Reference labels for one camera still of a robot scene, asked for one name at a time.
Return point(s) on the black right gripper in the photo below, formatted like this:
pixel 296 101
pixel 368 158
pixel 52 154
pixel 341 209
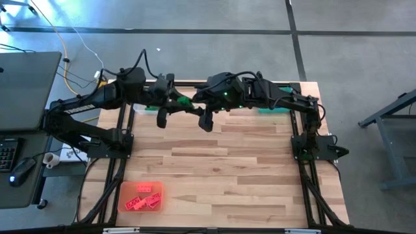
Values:
pixel 214 94

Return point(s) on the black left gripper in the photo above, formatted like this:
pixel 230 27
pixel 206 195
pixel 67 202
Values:
pixel 161 96

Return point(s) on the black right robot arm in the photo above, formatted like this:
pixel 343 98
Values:
pixel 292 104

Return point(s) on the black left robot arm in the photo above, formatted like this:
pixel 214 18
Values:
pixel 81 109

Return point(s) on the clear plastic bin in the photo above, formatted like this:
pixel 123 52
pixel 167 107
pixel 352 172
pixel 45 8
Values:
pixel 139 110

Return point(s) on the teal plastic bin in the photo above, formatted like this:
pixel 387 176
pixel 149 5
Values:
pixel 274 110

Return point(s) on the orange plastic bin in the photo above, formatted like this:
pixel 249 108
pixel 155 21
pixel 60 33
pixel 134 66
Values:
pixel 130 190

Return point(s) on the white printed paper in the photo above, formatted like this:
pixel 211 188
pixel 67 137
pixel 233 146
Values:
pixel 70 156

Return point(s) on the white mug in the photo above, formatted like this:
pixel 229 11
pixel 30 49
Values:
pixel 51 160

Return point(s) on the grey laptop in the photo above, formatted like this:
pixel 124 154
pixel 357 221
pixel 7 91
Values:
pixel 29 91

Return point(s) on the black stand legs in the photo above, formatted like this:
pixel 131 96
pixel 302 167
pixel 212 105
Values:
pixel 32 10

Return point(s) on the black computer mouse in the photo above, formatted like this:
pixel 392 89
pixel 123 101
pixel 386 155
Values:
pixel 21 170

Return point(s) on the dark grey desk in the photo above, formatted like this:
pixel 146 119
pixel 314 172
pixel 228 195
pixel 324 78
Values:
pixel 19 198

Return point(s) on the black aluminium table frame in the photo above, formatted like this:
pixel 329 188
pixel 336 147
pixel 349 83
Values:
pixel 187 84

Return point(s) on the black frame clamp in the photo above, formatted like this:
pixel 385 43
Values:
pixel 259 74

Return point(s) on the silver metal bracket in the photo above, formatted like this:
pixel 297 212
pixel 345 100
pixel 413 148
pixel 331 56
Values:
pixel 302 231
pixel 121 230

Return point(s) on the grey metal cart frame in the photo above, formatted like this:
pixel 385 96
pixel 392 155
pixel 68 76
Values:
pixel 386 109

